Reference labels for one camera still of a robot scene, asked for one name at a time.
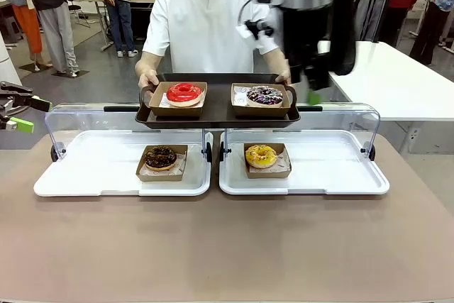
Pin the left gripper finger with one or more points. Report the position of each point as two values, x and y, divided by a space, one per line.
39 103
23 125

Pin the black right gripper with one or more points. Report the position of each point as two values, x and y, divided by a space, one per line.
308 40

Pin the brown cardboard donut box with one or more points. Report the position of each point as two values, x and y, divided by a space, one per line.
159 177
177 111
262 111
269 174

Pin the chocolate donut rainbow sprinkles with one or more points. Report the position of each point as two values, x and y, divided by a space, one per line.
259 99

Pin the white printed paper liner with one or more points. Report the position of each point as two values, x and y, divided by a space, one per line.
164 101
240 95
181 162
283 161

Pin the dark brown serving tray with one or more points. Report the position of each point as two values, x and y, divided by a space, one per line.
216 104

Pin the red glazed donut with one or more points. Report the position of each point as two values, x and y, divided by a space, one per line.
174 99

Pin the person's right forearm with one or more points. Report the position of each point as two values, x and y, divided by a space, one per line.
149 61

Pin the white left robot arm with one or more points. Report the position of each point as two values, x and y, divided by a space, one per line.
9 58

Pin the person's left forearm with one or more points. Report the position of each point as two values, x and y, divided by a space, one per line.
278 60

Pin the yellow sprinkled donut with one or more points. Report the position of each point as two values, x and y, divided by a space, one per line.
253 161

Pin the person in white shirt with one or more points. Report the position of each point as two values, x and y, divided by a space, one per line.
202 26

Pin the person's left hand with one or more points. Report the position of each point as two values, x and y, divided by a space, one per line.
284 76

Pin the person's right hand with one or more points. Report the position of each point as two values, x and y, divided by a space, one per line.
149 78

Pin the white display tray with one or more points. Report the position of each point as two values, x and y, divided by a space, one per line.
319 171
88 171

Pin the bystander in orange skirt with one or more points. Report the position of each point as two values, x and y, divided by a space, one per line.
25 22

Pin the large white table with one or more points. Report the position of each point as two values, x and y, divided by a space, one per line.
397 83

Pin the bystander in black apron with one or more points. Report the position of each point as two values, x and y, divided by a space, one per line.
372 8

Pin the grey background table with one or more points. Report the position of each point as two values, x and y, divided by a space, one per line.
99 1

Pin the bystander in black jacket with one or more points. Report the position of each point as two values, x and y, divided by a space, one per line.
120 8

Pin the bystander in blue floral shirt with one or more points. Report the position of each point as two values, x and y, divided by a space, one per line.
436 15

